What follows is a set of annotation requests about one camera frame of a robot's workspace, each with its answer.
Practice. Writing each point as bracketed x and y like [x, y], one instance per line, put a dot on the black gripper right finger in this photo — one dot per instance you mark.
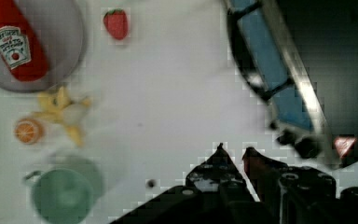
[262, 172]

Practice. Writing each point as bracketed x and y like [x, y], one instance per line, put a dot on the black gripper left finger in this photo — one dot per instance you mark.
[216, 170]

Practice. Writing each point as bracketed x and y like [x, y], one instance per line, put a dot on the black toaster oven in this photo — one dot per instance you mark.
[318, 41]

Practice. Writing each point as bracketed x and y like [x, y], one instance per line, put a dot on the green cup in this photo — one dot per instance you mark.
[66, 191]

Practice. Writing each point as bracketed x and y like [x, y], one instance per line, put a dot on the yellow plush banana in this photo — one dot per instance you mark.
[60, 108]

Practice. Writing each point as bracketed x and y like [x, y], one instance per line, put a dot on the red plush strawberry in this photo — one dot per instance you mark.
[116, 23]

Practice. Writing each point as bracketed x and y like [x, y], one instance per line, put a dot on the orange slice toy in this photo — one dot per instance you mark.
[28, 131]

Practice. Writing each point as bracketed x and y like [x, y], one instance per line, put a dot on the grey round plate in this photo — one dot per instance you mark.
[41, 43]

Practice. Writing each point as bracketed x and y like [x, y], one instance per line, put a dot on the red plush ketchup bottle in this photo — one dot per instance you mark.
[20, 48]

